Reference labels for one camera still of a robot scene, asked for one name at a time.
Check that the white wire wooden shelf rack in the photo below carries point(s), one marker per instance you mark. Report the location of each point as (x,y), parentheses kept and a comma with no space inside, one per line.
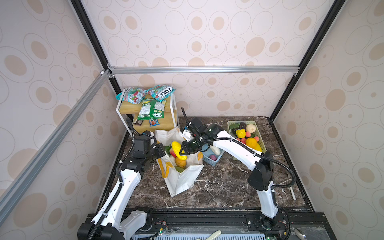
(128,114)

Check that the teal Fox's candy bag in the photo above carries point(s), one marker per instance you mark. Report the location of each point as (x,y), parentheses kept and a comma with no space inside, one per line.
(160,92)

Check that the orange fruit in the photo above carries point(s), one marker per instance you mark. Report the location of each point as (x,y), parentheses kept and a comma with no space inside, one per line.
(180,163)

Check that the green snack packet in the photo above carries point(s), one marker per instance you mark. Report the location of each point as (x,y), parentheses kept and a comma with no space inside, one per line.
(152,109)

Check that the yellow mango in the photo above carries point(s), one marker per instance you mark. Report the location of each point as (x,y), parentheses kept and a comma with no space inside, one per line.
(177,147)

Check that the green plastic fruit basket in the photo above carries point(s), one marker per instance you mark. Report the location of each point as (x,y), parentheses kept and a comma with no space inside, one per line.
(252,131)

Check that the white grocery bag yellow handles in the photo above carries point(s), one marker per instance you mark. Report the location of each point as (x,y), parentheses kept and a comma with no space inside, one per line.
(177,179)

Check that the red yellow peach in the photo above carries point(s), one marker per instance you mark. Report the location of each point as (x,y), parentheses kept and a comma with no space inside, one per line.
(173,153)

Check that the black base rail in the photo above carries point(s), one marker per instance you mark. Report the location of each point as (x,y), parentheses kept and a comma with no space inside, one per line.
(207,224)

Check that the blue plastic vegetable basket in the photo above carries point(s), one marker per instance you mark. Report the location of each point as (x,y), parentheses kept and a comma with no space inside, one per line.
(211,154)

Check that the red green candy bag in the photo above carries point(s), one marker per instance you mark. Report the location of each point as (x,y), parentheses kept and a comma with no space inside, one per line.
(133,95)

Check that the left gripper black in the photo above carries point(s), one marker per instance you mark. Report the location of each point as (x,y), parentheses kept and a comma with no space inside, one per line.
(160,150)

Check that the yellow bell pepper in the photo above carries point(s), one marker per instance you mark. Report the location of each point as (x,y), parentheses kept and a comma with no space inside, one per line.
(241,133)

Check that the left slanted aluminium frame bar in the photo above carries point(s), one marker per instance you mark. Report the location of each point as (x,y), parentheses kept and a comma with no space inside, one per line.
(24,180)

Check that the small purple onion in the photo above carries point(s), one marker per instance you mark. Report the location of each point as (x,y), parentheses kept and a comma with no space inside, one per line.
(213,157)

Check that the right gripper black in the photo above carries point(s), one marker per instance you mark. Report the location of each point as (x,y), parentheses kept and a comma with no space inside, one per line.
(187,151)

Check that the horizontal aluminium frame bar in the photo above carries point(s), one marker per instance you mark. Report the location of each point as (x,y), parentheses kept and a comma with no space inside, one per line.
(207,70)

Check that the white pen on table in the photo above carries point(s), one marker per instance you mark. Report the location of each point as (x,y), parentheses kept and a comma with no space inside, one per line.
(293,194)

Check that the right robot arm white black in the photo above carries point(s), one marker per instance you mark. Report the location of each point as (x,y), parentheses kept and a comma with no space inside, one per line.
(260,164)

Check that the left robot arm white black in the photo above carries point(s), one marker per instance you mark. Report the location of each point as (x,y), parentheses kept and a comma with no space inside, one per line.
(117,195)

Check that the small blue red candy packet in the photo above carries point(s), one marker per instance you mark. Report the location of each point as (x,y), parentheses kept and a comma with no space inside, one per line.
(154,122)

